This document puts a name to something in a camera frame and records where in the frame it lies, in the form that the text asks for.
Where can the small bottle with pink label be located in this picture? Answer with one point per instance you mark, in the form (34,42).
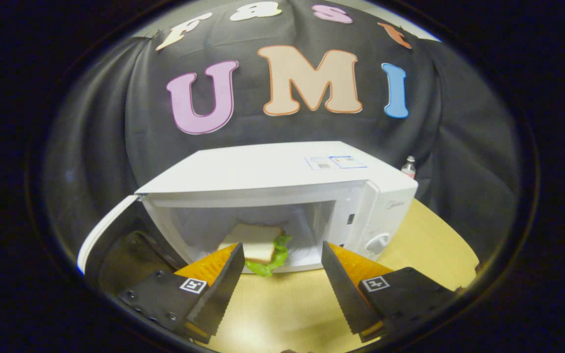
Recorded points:
(409,170)

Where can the toast sandwich with green lettuce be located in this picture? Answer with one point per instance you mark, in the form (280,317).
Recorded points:
(253,242)

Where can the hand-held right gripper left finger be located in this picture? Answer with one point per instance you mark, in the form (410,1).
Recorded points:
(223,294)

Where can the white microwave oven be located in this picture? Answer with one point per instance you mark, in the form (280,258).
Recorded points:
(263,171)

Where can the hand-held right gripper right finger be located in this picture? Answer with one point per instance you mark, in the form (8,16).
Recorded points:
(344,294)

